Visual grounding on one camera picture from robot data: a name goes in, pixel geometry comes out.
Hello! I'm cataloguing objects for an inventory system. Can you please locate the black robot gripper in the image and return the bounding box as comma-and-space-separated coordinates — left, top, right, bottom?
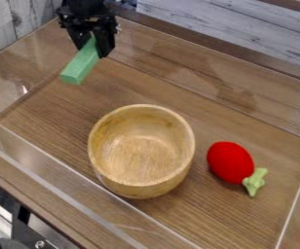
56, 0, 119, 58

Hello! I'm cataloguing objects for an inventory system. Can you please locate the green rectangular block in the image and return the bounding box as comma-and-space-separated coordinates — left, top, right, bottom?
60, 37, 100, 85

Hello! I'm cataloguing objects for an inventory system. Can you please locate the brown wooden bowl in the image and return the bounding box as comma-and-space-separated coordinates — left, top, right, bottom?
87, 104, 195, 199

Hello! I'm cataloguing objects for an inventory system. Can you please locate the red plush strawberry toy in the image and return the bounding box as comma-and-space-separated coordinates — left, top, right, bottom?
206, 141, 268, 197

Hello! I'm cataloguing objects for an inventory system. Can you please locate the black table clamp mount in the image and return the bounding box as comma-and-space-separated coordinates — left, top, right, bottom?
0, 206, 59, 249

